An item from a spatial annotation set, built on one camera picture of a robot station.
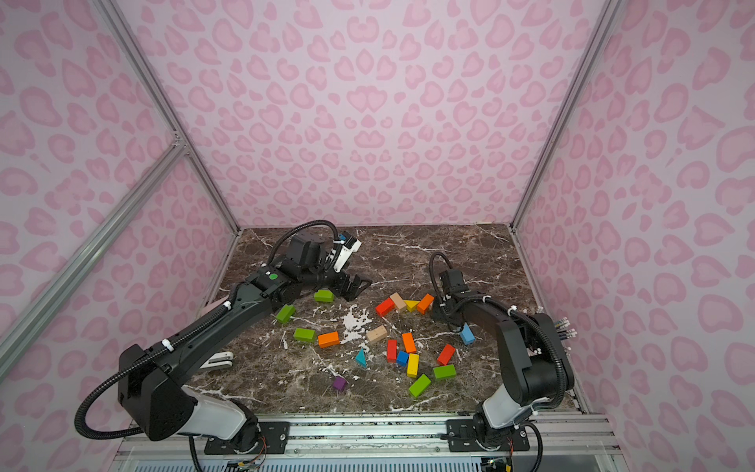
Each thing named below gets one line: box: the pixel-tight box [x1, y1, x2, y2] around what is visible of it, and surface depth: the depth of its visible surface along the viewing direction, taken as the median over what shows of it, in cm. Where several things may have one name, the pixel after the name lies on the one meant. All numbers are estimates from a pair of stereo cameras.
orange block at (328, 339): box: [317, 330, 341, 349], surface depth 90 cm
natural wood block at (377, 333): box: [365, 325, 388, 342], surface depth 92 cm
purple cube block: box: [332, 375, 348, 392], surface depth 83 cm
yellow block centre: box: [406, 353, 420, 379], surface depth 84 cm
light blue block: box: [460, 322, 476, 346], surface depth 90 cm
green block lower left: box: [292, 327, 317, 344], surface depth 92 cm
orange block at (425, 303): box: [416, 293, 436, 315], surface depth 97 cm
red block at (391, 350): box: [386, 339, 398, 363], surface depth 88 cm
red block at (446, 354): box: [437, 343, 457, 366], surface depth 87 cm
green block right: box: [432, 363, 458, 379], surface depth 84 cm
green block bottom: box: [408, 373, 432, 399], surface depth 81 cm
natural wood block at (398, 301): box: [389, 292, 407, 312], surface depth 97 cm
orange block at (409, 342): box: [401, 332, 417, 354], surface depth 89 cm
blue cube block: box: [396, 350, 410, 367], surface depth 86 cm
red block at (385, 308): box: [374, 296, 396, 317], surface depth 97 cm
